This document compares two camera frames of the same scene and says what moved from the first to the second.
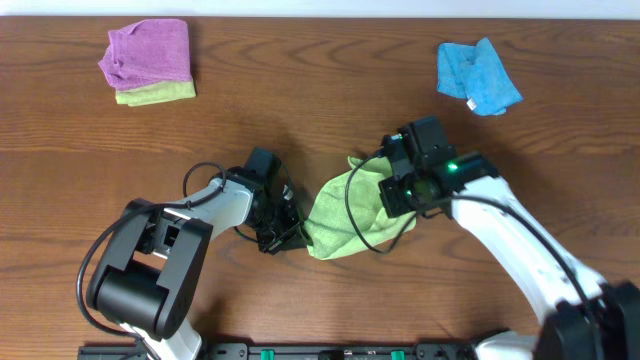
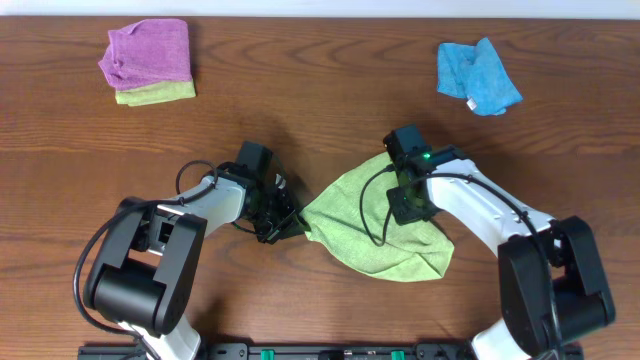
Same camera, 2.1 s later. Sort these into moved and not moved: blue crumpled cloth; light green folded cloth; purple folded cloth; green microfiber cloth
Moved: green microfiber cloth
Not moved: blue crumpled cloth; purple folded cloth; light green folded cloth
